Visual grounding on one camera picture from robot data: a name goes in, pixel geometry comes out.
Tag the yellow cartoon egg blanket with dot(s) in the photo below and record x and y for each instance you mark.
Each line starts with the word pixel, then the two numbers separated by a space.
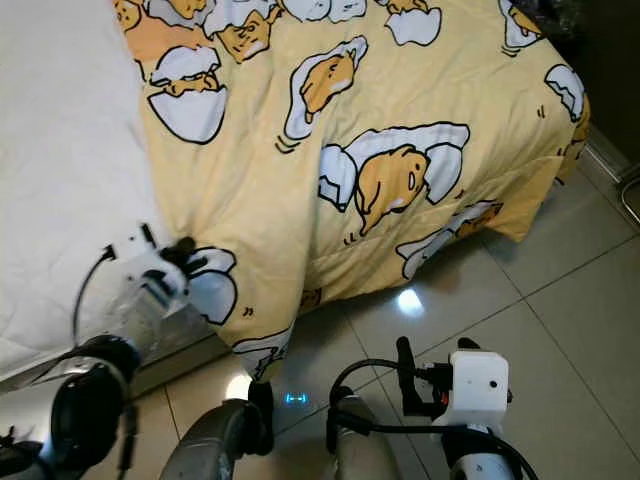
pixel 410 90

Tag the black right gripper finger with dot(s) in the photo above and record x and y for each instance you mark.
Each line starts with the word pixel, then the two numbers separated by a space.
pixel 469 346
pixel 409 378

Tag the grey robot leg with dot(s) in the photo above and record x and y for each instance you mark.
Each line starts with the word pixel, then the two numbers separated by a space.
pixel 365 455
pixel 215 440

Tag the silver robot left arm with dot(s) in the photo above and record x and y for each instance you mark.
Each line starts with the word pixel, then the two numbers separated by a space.
pixel 80 420

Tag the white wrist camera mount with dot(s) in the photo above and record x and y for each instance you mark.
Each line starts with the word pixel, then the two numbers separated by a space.
pixel 150 275
pixel 480 385

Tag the beige bed base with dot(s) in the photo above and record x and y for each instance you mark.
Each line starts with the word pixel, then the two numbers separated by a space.
pixel 20 372

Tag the white quilted mattress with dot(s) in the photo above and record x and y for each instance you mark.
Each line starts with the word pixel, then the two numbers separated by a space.
pixel 60 150

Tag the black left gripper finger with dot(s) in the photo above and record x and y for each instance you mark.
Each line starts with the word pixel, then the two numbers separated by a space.
pixel 188 248

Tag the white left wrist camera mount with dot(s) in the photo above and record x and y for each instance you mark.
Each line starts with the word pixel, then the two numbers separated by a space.
pixel 150 275

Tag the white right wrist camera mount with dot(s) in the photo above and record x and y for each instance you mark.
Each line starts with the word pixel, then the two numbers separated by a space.
pixel 480 385

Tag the grey robot right leg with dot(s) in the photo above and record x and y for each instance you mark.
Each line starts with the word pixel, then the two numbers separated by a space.
pixel 365 455

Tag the curved metal tube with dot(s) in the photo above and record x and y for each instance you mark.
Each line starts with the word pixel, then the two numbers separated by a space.
pixel 632 200

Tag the grey robot left leg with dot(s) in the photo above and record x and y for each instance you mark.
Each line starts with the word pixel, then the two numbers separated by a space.
pixel 215 440

